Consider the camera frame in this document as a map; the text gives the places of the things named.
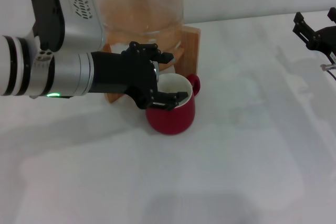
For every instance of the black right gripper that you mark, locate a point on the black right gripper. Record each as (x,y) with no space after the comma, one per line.
(325,39)

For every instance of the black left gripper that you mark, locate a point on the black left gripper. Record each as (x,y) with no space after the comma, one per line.
(120,74)

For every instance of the chrome faucet with lever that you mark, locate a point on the chrome faucet with lever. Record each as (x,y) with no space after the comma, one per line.
(156,70)

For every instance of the red cup with white inside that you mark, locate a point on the red cup with white inside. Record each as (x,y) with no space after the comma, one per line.
(170,121)

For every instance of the wooden dispenser stand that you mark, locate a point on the wooden dispenser stand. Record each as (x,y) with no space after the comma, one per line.
(191,51)

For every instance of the clear glass drink dispenser jar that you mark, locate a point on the clear glass drink dispenser jar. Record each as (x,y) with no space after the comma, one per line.
(147,3)

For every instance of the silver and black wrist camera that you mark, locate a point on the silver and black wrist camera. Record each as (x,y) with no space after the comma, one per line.
(76,3)

